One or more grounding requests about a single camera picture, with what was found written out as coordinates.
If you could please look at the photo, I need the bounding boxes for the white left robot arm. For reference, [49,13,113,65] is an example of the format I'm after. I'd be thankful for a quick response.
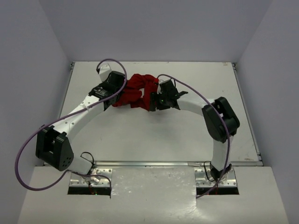
[36,71,126,175]

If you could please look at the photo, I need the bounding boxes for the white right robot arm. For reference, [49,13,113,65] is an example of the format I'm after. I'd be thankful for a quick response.
[149,79,240,182]

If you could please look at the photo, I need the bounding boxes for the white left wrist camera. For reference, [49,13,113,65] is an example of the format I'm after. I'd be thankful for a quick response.
[96,63,112,82]

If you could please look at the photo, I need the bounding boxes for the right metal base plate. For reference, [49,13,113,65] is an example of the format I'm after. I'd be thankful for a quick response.
[194,168,236,187]

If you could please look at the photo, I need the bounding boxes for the metal base plate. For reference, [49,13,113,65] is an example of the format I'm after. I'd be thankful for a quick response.
[194,168,236,187]
[69,168,113,188]

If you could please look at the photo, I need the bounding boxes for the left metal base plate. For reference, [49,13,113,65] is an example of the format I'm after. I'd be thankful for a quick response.
[69,168,113,188]

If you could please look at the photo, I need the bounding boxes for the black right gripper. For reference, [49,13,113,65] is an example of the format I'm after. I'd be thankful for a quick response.
[150,91,171,112]

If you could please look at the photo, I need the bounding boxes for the red t shirt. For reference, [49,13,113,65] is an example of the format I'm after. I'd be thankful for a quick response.
[112,73,159,111]

